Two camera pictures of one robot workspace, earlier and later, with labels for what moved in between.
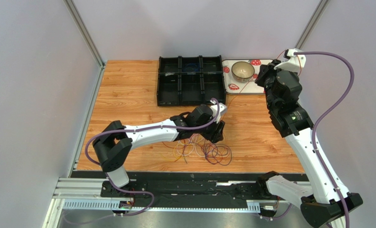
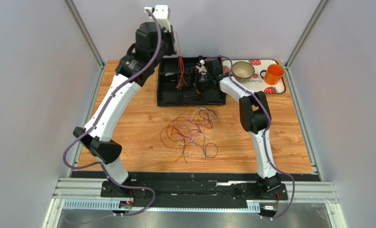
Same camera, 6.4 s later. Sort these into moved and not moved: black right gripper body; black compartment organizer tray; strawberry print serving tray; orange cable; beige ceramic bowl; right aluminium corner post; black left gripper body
Moved: orange cable; black left gripper body; black right gripper body
Not moved: strawberry print serving tray; beige ceramic bowl; black compartment organizer tray; right aluminium corner post
